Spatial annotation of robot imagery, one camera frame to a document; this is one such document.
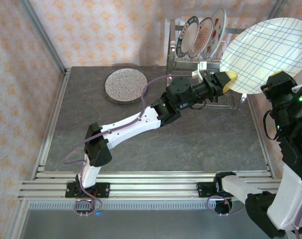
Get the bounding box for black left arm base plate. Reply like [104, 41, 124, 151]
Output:
[65, 182, 111, 199]

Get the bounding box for white plate watermelon print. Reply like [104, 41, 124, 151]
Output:
[203, 7, 227, 59]

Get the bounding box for white plate blue plaid lines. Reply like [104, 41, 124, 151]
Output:
[220, 17, 302, 95]

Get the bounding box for aluminium frame corner post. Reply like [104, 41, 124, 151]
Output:
[272, 0, 289, 19]
[18, 0, 69, 73]

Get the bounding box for steel dish rack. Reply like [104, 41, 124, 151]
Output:
[164, 18, 249, 110]

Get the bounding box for white plate blue speckles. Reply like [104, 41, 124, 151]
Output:
[105, 68, 149, 103]

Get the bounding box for white plate orange sunburst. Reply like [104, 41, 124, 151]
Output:
[189, 16, 214, 58]

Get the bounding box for black controller board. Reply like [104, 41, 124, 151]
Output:
[214, 196, 245, 215]

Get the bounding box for aluminium mounting rail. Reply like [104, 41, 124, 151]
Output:
[17, 171, 293, 201]

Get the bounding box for white plate dark green rim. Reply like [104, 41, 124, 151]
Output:
[175, 16, 199, 57]

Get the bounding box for slotted grey cable duct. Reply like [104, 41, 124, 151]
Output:
[28, 201, 279, 210]

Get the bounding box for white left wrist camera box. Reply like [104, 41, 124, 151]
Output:
[191, 61, 208, 81]

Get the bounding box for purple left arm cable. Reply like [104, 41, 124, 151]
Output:
[62, 74, 194, 217]

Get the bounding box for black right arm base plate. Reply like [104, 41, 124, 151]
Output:
[197, 181, 244, 199]

